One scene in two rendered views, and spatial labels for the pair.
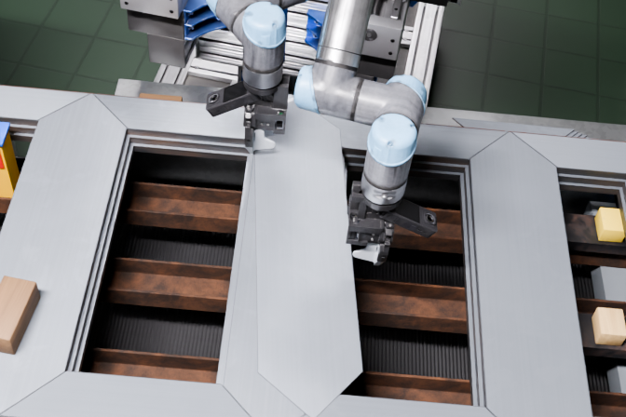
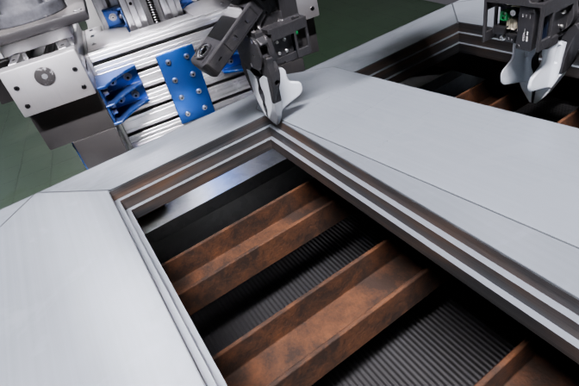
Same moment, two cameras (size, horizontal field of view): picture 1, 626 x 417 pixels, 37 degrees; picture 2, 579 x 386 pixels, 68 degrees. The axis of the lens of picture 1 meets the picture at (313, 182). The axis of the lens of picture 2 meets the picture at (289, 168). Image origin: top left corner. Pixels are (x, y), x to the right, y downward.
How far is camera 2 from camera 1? 1.40 m
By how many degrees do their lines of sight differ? 23
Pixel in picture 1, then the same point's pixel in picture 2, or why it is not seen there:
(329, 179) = (379, 90)
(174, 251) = (250, 322)
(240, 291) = (469, 224)
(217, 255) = (295, 292)
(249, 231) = (372, 167)
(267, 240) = (407, 159)
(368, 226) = not seen: outside the picture
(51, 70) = not seen: hidden behind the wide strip
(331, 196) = (402, 96)
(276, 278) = (480, 179)
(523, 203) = not seen: hidden behind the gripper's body
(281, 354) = not seen: outside the picture
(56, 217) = (71, 353)
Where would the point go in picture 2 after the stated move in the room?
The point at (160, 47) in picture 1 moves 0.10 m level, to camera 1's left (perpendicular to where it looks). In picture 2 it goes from (95, 150) to (46, 171)
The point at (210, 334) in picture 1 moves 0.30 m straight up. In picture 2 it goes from (375, 373) to (350, 226)
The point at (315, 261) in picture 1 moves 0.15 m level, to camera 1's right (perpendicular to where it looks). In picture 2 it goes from (484, 137) to (563, 90)
